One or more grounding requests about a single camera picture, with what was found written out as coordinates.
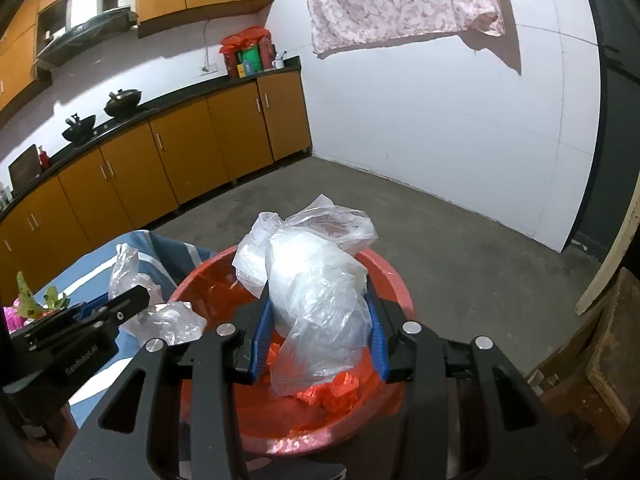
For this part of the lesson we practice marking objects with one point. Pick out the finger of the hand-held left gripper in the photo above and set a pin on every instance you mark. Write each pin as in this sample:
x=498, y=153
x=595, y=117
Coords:
x=127, y=305
x=92, y=309

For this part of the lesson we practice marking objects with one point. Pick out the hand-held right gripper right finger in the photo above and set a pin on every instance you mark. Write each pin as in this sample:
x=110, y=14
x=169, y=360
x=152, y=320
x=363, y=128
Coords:
x=378, y=342

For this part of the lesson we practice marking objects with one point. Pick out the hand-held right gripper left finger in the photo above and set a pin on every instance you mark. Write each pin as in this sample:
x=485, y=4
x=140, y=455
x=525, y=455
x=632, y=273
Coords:
x=262, y=340

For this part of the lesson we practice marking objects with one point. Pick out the small clear plastic bag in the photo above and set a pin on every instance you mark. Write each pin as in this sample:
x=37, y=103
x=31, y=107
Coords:
x=170, y=321

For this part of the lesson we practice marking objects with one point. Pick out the green plastic wrapper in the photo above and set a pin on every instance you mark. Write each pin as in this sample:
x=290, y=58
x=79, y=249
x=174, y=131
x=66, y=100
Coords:
x=27, y=300

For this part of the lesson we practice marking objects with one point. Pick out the large clear plastic bag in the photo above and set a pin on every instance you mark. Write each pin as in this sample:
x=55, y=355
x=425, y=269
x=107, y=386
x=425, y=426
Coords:
x=310, y=280

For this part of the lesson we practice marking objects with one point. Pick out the red plastic basin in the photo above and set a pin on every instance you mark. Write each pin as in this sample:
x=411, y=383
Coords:
x=300, y=426

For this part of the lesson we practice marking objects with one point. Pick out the blue white striped tablecloth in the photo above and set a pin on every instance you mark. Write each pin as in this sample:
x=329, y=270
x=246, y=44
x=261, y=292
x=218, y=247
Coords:
x=90, y=270

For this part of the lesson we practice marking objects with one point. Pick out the orange plastic bag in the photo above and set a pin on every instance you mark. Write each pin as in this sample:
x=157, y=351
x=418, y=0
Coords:
x=335, y=391

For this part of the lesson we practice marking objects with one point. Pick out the dark box on counter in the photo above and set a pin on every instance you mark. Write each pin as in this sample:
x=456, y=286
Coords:
x=24, y=170

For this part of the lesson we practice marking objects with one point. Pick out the red bottle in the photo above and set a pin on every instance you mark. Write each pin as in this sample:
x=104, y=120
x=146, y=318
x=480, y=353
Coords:
x=44, y=159

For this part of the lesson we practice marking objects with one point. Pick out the orange base cabinets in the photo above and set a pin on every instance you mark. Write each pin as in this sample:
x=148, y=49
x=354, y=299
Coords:
x=200, y=145

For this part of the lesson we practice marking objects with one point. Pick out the black wok with lid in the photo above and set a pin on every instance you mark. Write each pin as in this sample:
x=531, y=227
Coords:
x=122, y=104
x=79, y=129

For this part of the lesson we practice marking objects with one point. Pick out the black kitchen countertop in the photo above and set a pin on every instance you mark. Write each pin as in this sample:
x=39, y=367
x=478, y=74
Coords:
x=165, y=102

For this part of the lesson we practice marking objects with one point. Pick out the wooden stool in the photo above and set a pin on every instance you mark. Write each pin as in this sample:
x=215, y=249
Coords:
x=610, y=360

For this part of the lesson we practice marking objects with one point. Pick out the pale wooden plank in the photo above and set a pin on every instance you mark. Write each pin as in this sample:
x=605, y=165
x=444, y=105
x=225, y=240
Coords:
x=602, y=270

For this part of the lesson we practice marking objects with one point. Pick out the green box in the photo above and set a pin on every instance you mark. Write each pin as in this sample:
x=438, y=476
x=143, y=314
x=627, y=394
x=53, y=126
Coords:
x=250, y=60

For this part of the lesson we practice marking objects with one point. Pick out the white mug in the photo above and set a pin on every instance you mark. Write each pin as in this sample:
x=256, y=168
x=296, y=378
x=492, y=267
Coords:
x=278, y=63

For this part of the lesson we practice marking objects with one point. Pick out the black range hood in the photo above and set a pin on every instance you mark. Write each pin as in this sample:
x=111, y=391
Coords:
x=85, y=25

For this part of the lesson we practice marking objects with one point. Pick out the red plastic bag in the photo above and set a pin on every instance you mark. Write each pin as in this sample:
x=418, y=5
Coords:
x=247, y=37

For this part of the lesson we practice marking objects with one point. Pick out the dark door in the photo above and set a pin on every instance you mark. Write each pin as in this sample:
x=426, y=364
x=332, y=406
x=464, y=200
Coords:
x=620, y=135

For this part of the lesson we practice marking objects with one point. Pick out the pink floral hanging sheet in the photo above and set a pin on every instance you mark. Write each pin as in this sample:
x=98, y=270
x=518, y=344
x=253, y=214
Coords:
x=400, y=0

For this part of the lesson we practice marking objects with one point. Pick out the white wall socket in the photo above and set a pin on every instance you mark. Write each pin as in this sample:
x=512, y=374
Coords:
x=209, y=69

